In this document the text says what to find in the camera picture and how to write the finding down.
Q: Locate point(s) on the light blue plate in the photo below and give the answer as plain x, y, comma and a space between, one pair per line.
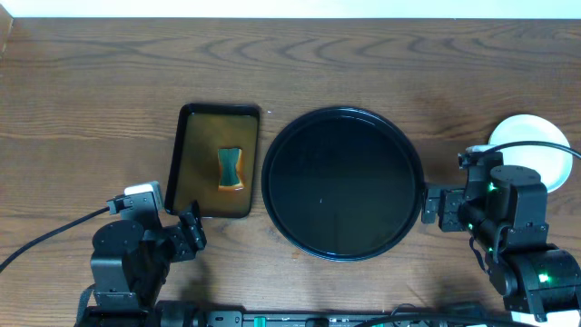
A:
553, 165

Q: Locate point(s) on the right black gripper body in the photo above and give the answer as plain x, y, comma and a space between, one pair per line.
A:
454, 197

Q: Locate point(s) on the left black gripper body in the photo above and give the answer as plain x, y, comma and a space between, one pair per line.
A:
182, 239

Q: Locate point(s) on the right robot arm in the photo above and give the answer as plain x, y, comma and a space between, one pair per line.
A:
503, 208

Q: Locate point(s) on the black rectangular water tray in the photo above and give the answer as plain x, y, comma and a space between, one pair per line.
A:
202, 130

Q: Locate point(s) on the green and yellow sponge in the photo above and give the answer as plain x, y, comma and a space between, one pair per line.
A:
230, 164

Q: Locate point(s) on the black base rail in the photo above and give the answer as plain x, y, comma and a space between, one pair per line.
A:
318, 319

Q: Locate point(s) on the round black serving tray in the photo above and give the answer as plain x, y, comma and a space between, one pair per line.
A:
342, 183

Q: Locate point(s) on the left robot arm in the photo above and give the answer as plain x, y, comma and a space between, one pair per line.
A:
130, 265

